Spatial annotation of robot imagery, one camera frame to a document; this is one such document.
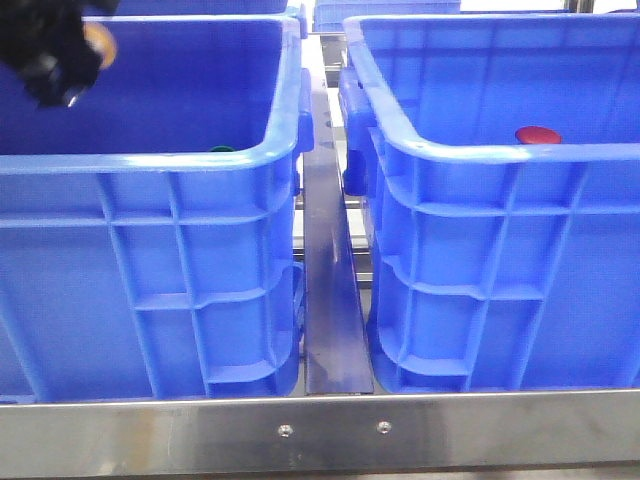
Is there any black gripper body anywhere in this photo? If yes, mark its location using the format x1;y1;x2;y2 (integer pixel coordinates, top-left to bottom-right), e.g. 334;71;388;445
1;1;119;107

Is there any yellow mushroom push button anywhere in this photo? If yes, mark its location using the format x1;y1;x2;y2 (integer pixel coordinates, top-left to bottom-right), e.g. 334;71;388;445
83;22;118;70

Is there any red mushroom push button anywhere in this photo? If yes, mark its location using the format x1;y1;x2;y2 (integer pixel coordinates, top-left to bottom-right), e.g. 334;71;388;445
515;125;562;145

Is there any blue crate behind source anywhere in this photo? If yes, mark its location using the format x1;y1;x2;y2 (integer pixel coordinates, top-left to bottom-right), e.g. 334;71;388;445
114;0;307;21

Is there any green mushroom push button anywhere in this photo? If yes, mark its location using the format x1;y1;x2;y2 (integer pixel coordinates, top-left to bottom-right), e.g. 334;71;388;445
208;145;235;153

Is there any blue plastic source crate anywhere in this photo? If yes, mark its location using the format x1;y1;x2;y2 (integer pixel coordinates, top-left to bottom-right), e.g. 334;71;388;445
1;15;313;404

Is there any blue crate right rear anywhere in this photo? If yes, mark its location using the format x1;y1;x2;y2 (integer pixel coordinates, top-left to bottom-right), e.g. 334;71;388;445
313;0;461;33

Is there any metal roller conveyor rack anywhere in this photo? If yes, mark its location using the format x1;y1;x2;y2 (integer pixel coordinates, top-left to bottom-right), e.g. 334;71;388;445
293;32;373;291

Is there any blue plastic target crate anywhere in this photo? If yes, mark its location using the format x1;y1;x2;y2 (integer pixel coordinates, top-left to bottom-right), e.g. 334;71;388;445
340;13;639;393

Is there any dark metal divider rail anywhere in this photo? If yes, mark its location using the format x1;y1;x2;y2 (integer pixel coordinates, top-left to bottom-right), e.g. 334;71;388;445
303;70;374;396

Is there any steel front rail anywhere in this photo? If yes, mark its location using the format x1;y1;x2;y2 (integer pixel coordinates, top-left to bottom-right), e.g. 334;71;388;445
1;390;639;478

